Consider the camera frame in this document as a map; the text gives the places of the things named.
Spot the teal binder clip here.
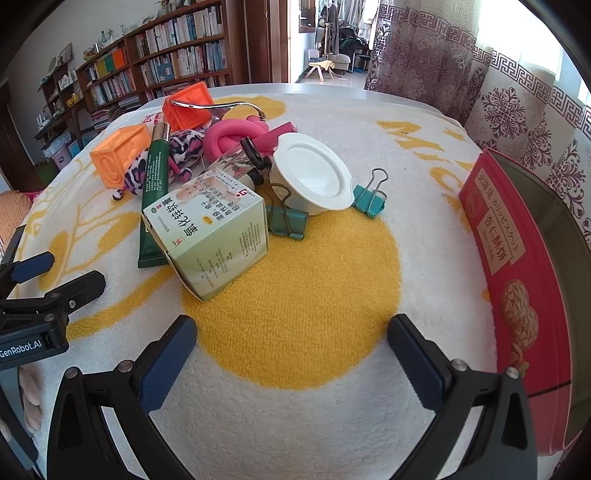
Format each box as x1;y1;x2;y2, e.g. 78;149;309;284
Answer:
352;168;389;217

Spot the patterned purple white curtain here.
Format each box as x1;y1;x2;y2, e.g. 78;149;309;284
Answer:
365;0;591;259

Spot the red biscuit tin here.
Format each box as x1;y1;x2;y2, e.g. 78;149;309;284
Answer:
458;148;591;462

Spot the silver metal tool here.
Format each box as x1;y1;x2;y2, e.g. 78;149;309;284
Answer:
168;98;267;122

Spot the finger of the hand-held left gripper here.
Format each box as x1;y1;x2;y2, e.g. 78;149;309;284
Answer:
0;271;107;325
0;225;55;298

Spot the dark green binder clip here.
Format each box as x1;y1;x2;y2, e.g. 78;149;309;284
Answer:
265;184;309;240

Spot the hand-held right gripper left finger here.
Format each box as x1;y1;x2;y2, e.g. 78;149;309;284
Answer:
48;315;198;480

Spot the pale green medicine box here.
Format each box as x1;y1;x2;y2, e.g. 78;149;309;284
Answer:
142;170;269;302

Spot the wooden bookshelf with books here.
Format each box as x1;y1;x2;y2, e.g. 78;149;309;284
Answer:
76;0;245;134

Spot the wooden door frame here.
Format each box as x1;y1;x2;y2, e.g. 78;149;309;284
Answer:
245;0;296;85

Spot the orange rubber block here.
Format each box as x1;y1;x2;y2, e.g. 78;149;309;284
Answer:
90;124;153;189
163;83;218;132

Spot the small wooden stool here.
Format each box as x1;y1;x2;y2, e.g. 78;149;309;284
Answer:
302;59;338;85

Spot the coat rack with clothes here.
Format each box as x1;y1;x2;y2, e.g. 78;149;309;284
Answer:
318;0;370;75

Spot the small open wooden shelf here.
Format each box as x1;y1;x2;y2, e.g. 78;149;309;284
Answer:
34;60;93;153

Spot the pink leopard plush toy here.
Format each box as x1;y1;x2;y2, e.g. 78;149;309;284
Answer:
112;129;206;200

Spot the person's left hand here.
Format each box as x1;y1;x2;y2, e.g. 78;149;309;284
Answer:
0;367;42;439

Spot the pink foam knot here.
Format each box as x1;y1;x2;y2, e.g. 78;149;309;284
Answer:
203;115;296;162

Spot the white yellow printed blanket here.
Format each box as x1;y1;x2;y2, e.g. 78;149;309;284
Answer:
18;95;509;480

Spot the pastel storage bin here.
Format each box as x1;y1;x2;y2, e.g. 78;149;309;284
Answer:
52;138;80;172

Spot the dark green tube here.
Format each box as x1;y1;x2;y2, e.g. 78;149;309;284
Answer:
137;124;173;269

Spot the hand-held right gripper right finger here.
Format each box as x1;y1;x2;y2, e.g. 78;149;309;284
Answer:
387;314;539;480

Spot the dark small bottle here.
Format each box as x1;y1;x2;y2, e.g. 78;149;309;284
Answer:
205;137;273;185

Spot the white round plastic lid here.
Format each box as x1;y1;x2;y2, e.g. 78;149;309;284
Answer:
269;133;354;216

